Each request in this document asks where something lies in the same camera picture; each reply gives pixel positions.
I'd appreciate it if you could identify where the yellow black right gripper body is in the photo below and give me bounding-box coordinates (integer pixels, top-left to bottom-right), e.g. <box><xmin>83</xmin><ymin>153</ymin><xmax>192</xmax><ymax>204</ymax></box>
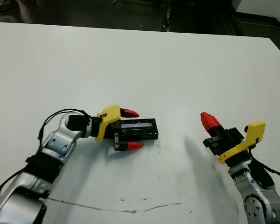
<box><xmin>203</xmin><ymin>121</ymin><xmax>266</xmax><ymax>167</ymax></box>

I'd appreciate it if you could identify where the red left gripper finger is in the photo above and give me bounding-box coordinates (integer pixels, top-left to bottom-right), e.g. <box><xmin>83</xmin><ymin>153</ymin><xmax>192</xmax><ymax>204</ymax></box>
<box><xmin>115</xmin><ymin>141</ymin><xmax>144</xmax><ymax>152</ymax></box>
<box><xmin>120</xmin><ymin>108</ymin><xmax>140</xmax><ymax>118</ymax></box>

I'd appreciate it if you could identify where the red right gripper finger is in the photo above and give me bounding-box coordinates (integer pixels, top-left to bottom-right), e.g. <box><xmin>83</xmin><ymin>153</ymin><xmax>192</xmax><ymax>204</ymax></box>
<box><xmin>202</xmin><ymin>112</ymin><xmax>224</xmax><ymax>137</ymax></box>
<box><xmin>200</xmin><ymin>112</ymin><xmax>217</xmax><ymax>138</ymax></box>

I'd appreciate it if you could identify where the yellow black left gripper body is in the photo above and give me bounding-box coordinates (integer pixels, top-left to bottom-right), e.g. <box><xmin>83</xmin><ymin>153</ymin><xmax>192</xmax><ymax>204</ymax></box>
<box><xmin>94</xmin><ymin>105</ymin><xmax>122</xmax><ymax>151</ymax></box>

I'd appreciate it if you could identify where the black camera box lid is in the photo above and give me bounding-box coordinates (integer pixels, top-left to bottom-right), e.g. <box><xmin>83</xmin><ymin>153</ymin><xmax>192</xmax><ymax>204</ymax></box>
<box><xmin>119</xmin><ymin>118</ymin><xmax>159</xmax><ymax>142</ymax></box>

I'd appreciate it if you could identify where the metal pole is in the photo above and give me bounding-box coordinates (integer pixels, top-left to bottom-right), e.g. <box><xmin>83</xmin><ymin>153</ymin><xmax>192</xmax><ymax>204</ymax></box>
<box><xmin>162</xmin><ymin>0</ymin><xmax>174</xmax><ymax>32</ymax></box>

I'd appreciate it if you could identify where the shoe on floor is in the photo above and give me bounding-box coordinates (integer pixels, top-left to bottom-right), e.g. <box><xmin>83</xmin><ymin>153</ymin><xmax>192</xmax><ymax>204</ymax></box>
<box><xmin>0</xmin><ymin>0</ymin><xmax>15</xmax><ymax>10</ymax></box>

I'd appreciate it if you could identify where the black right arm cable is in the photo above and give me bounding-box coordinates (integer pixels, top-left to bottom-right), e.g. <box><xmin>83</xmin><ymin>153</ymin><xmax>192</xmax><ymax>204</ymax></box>
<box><xmin>248</xmin><ymin>148</ymin><xmax>280</xmax><ymax>181</ymax></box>

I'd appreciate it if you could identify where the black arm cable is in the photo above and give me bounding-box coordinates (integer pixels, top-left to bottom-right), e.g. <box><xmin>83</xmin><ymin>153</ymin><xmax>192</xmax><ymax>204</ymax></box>
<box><xmin>248</xmin><ymin>148</ymin><xmax>280</xmax><ymax>181</ymax></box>
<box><xmin>0</xmin><ymin>108</ymin><xmax>94</xmax><ymax>202</ymax></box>

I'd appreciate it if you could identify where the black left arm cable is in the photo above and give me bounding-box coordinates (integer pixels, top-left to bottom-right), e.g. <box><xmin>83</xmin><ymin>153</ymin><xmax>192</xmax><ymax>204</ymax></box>
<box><xmin>0</xmin><ymin>108</ymin><xmax>94</xmax><ymax>202</ymax></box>

